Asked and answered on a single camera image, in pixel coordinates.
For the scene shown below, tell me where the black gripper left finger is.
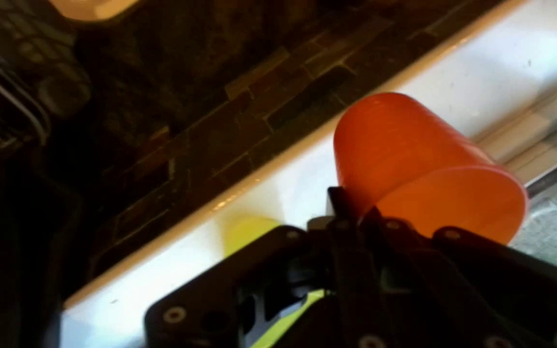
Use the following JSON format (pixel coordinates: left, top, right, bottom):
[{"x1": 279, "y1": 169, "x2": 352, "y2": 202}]
[{"x1": 145, "y1": 186, "x2": 362, "y2": 348}]

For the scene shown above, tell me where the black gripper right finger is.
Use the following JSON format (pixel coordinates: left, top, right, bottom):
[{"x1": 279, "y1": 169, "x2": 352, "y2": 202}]
[{"x1": 358, "y1": 207, "x2": 557, "y2": 348}]

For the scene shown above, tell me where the orange plastic cup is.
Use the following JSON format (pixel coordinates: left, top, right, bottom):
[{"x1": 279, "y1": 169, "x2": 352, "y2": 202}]
[{"x1": 333, "y1": 91, "x2": 530, "y2": 248}]

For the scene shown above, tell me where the yellow round object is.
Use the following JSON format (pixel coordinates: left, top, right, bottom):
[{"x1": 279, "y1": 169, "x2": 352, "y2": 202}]
[{"x1": 220, "y1": 213, "x2": 286, "y2": 258}]

